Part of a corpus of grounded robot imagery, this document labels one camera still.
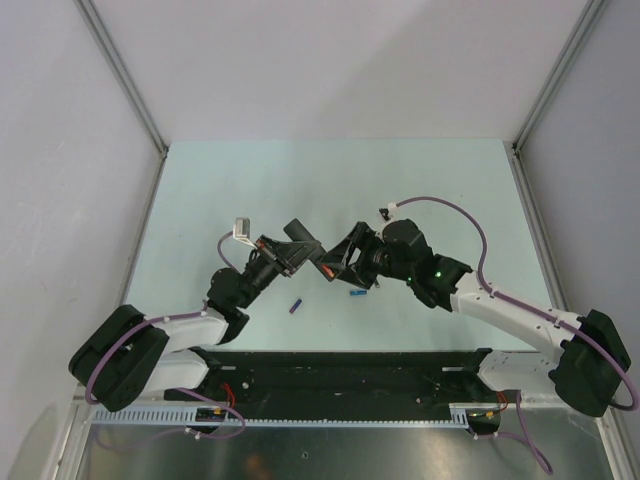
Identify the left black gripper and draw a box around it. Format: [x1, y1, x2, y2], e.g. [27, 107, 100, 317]
[236, 234, 320, 309]

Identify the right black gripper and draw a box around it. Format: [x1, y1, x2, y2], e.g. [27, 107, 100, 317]
[317, 222, 414, 290]

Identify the red yellow battery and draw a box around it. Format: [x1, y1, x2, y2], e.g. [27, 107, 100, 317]
[322, 266, 335, 278]

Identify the black remote control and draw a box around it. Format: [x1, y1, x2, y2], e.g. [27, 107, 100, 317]
[283, 218, 335, 282]

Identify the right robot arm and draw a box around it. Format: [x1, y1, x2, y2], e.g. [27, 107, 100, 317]
[317, 219, 631, 417]

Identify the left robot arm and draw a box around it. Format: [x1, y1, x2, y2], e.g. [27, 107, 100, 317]
[68, 236, 321, 412]

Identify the purple blue battery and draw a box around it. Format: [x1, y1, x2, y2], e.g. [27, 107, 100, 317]
[289, 298, 302, 314]

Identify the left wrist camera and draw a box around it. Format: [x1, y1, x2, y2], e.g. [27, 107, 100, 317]
[232, 217, 256, 248]

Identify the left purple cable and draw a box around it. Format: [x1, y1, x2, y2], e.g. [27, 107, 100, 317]
[84, 232, 249, 451]

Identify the grey cable duct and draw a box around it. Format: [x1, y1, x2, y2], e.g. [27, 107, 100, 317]
[92, 403, 474, 430]

